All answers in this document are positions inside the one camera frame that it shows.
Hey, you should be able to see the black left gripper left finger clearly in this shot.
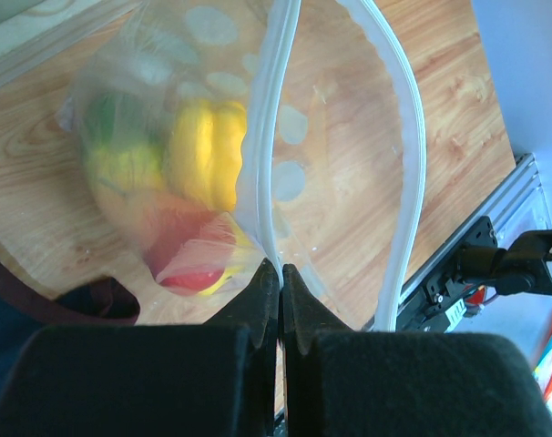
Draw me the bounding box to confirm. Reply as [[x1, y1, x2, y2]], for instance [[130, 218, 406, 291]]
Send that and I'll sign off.
[[0, 261, 279, 436]]

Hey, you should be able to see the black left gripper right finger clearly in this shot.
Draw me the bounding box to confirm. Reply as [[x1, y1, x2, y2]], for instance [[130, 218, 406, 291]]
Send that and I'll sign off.
[[282, 264, 552, 436]]

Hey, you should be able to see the clear dotted zip top bag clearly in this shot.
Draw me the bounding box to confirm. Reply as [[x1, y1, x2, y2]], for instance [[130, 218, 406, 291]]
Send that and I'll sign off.
[[57, 1, 427, 331]]

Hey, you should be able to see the orange green mango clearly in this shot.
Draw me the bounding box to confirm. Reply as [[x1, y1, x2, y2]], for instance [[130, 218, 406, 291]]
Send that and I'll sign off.
[[78, 92, 166, 195]]

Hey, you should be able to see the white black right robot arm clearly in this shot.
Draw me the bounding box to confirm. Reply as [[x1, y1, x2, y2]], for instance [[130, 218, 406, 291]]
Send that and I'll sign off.
[[456, 229, 552, 296]]

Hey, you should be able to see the dark navy cloth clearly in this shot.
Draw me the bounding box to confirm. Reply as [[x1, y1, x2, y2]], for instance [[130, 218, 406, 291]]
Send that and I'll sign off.
[[0, 261, 140, 391]]

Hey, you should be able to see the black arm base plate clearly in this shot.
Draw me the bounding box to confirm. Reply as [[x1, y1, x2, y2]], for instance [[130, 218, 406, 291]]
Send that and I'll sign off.
[[396, 216, 498, 333]]

